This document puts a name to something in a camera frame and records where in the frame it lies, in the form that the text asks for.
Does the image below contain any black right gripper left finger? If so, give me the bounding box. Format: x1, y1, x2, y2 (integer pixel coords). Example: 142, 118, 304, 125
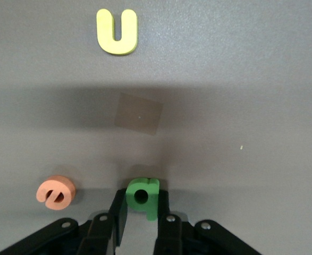
0, 187, 130, 255

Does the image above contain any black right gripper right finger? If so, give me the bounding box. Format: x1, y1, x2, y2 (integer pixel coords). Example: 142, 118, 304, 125
152, 189, 263, 255

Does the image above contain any green foam letter q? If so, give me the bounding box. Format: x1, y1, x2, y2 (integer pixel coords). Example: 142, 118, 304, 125
125, 177, 161, 222

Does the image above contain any orange foam letter e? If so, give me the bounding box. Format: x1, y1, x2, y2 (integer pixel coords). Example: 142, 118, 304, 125
36, 174, 77, 211

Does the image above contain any yellow foam letter u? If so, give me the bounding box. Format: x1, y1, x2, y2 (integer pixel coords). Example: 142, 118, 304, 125
96, 8, 139, 56

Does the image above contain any brown tape patch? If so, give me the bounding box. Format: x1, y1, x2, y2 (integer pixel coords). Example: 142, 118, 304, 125
114, 92, 164, 137

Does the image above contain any brown table cover sheet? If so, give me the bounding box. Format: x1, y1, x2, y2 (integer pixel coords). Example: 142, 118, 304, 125
0, 0, 312, 255

